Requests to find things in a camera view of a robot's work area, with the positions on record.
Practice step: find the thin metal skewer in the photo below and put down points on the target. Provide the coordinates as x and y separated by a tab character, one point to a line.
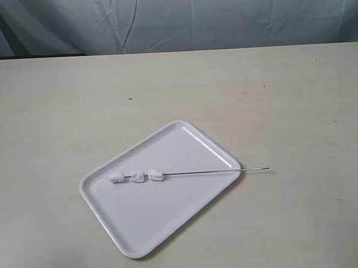
210	172

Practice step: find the white marshmallow piece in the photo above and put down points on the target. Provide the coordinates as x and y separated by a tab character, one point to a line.
155	175
117	177
137	177

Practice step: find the white rectangular plastic tray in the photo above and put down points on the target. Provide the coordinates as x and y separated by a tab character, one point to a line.
140	216

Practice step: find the grey wrinkled backdrop cloth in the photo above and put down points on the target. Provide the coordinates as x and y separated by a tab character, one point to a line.
102	27

